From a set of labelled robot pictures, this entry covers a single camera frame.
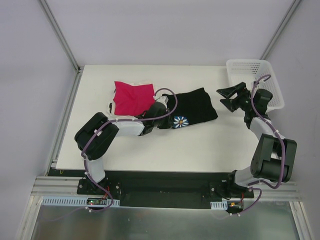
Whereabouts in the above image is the pink t-shirt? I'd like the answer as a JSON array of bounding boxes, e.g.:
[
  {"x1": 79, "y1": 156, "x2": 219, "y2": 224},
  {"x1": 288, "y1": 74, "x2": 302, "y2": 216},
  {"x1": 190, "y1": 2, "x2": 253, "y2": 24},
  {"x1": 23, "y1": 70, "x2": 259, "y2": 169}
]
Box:
[{"x1": 111, "y1": 80, "x2": 156, "y2": 117}]

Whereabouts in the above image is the black daisy print t-shirt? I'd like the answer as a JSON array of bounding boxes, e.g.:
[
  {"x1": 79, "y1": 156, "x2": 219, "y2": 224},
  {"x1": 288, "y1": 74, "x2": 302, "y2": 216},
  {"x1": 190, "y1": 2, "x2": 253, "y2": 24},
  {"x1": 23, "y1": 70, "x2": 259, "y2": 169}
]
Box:
[{"x1": 158, "y1": 87, "x2": 218, "y2": 129}]

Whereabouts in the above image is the white t-shirt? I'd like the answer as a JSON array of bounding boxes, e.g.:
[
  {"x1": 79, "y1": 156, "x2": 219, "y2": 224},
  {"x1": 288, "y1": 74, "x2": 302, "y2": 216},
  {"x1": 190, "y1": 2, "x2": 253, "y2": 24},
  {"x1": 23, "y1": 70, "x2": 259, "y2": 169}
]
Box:
[{"x1": 107, "y1": 79, "x2": 157, "y2": 120}]

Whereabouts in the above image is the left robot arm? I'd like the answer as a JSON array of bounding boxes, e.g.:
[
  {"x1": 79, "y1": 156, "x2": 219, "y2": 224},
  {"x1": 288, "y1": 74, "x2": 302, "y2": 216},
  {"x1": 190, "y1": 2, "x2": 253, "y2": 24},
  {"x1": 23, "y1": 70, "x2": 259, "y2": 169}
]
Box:
[{"x1": 74, "y1": 96, "x2": 173, "y2": 195}]

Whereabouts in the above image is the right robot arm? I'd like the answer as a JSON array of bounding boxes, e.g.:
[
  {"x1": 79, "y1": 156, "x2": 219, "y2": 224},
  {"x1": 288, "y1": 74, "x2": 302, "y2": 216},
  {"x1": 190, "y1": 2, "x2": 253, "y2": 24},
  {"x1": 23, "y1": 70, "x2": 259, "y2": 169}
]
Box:
[{"x1": 217, "y1": 82, "x2": 297, "y2": 198}]

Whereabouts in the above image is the white plastic basket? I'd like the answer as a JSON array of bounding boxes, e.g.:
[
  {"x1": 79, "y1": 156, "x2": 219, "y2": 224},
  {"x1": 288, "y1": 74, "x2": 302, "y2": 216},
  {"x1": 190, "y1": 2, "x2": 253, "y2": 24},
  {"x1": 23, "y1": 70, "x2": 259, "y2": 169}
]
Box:
[{"x1": 226, "y1": 59, "x2": 285, "y2": 112}]

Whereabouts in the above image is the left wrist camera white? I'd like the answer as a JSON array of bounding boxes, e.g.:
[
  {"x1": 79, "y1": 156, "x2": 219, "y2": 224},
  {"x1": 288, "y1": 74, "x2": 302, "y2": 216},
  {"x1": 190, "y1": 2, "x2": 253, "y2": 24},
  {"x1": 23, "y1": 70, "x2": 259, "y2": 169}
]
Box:
[{"x1": 153, "y1": 96, "x2": 168, "y2": 105}]

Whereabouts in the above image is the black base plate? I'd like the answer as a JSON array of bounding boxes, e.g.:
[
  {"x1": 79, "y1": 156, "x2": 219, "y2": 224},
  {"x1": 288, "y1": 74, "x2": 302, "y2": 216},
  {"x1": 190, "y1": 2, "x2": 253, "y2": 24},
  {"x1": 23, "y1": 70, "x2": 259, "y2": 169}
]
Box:
[{"x1": 77, "y1": 170, "x2": 254, "y2": 209}]

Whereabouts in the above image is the right white cable duct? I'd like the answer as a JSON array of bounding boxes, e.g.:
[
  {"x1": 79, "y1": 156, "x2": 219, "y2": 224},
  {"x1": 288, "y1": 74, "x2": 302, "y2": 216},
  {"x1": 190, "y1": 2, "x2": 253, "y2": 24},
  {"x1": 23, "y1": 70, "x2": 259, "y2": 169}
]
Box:
[{"x1": 210, "y1": 201, "x2": 228, "y2": 211}]

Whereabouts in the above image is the white cable duct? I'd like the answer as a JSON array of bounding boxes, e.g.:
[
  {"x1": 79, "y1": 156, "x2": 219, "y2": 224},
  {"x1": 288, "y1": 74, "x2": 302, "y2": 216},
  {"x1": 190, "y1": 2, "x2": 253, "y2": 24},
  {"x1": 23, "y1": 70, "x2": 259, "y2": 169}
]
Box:
[
  {"x1": 41, "y1": 196, "x2": 120, "y2": 208},
  {"x1": 210, "y1": 201, "x2": 228, "y2": 211}
]

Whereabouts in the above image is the left white cable duct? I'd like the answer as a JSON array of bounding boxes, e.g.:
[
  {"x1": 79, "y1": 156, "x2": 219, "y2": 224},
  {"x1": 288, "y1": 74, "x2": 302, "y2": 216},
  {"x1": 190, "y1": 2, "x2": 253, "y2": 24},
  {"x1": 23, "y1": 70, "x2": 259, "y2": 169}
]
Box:
[{"x1": 41, "y1": 196, "x2": 120, "y2": 208}]

